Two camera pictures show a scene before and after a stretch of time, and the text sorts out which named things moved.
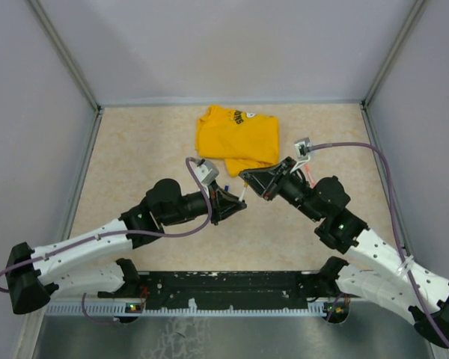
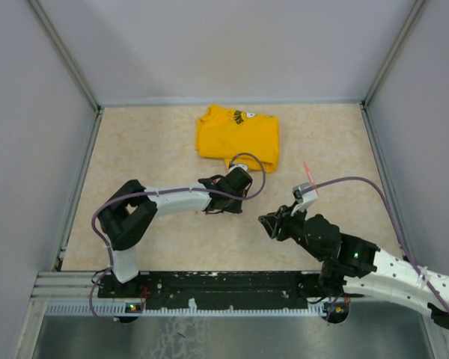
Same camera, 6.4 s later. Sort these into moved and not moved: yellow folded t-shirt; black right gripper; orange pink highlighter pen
Moved: black right gripper
Not moved: yellow folded t-shirt; orange pink highlighter pen
